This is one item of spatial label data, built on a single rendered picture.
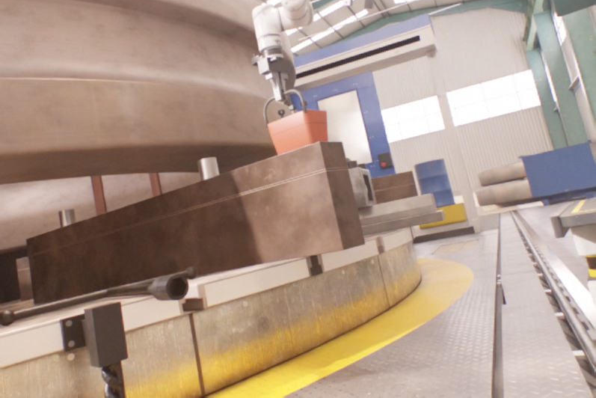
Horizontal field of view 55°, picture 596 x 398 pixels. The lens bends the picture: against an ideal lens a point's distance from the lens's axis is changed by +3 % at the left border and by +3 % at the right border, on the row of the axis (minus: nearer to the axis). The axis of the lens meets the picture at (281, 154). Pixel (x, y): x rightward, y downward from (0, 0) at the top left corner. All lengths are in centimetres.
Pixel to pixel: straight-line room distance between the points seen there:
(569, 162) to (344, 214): 951
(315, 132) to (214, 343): 77
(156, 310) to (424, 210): 179
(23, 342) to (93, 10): 148
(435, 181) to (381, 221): 771
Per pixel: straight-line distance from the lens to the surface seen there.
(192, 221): 239
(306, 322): 204
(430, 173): 1079
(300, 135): 197
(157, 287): 156
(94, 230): 300
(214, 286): 175
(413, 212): 308
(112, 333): 143
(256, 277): 185
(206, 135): 249
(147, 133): 231
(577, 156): 1125
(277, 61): 204
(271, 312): 191
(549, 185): 1139
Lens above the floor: 40
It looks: 8 degrees up
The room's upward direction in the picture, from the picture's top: 12 degrees counter-clockwise
